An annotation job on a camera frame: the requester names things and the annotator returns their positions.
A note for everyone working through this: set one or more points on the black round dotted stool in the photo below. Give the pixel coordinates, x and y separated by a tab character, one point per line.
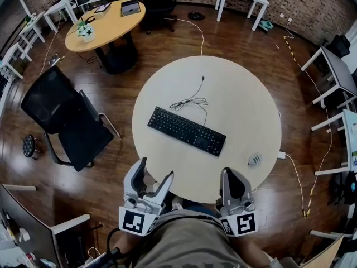
29	147

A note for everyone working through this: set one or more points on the black keyboard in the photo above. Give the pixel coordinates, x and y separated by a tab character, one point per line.
187	131

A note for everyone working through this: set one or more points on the grey box device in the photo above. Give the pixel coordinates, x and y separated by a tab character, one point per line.
130	7

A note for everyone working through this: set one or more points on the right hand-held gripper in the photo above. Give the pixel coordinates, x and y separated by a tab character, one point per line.
245	222

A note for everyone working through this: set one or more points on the white power strip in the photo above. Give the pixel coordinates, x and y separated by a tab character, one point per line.
281	154

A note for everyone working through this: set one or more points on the black belt pack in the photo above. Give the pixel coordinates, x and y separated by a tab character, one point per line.
103	260

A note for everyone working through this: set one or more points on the black high-back chair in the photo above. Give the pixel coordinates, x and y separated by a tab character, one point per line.
337	45

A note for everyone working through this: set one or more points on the white flower pot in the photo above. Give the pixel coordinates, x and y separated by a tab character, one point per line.
85	32

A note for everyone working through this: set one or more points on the black item on floor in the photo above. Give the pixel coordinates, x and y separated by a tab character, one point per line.
196	15

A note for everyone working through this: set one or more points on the white desk with clutter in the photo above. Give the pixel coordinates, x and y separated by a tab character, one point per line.
350	133

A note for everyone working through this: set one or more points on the light wooden board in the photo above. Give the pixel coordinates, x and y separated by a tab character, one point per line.
326	254

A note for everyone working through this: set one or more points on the grey mouse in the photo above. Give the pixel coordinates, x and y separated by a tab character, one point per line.
254	160

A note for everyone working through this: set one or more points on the round wooden table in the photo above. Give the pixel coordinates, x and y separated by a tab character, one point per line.
111	26

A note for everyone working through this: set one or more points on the grey topped white table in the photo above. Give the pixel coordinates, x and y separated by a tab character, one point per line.
340	71

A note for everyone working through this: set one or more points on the grey desk with white legs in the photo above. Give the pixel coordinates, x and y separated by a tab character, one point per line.
25	222

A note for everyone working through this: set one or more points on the black mesh office chair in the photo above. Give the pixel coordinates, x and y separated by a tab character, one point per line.
69	127

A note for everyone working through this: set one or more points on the person's left forearm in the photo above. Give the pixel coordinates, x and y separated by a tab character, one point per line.
125	241

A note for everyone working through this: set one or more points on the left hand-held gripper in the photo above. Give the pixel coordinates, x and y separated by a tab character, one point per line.
135	222

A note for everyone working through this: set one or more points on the black tablet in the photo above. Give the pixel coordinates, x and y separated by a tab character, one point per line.
102	7

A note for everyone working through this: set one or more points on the person's dark blue trousers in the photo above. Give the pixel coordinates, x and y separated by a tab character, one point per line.
195	205

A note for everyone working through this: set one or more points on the teal floor stand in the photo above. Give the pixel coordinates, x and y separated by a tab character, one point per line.
265	26

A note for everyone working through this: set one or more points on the person's white shoe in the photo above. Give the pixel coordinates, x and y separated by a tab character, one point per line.
177	206

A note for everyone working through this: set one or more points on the yellow black striped tape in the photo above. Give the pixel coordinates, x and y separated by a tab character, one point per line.
290	50
309	202

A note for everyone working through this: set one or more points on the person's khaki shirt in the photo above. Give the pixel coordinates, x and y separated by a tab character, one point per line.
189	241

